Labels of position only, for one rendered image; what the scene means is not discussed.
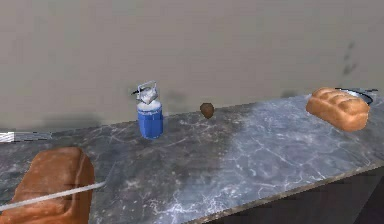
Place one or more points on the dark marble kitchen counter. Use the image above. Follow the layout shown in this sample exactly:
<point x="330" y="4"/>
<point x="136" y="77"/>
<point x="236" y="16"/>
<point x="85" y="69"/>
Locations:
<point x="213" y="166"/>

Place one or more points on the blue soap dispenser bottle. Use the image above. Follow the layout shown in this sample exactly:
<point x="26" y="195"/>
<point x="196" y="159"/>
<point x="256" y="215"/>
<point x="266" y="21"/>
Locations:
<point x="150" y="121"/>

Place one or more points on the golden scored bread loaf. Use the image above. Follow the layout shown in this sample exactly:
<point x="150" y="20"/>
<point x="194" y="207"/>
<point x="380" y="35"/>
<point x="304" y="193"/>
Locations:
<point x="338" y="108"/>

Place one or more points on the small brown potato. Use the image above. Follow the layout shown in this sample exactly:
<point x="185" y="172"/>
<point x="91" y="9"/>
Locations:
<point x="207" y="110"/>

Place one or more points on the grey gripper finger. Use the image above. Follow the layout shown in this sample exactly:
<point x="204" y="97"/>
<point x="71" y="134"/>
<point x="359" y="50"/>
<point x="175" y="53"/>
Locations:
<point x="56" y="195"/>

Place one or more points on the brown bread loaf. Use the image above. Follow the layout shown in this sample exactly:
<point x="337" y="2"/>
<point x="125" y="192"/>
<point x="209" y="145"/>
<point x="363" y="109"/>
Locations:
<point x="50" y="173"/>

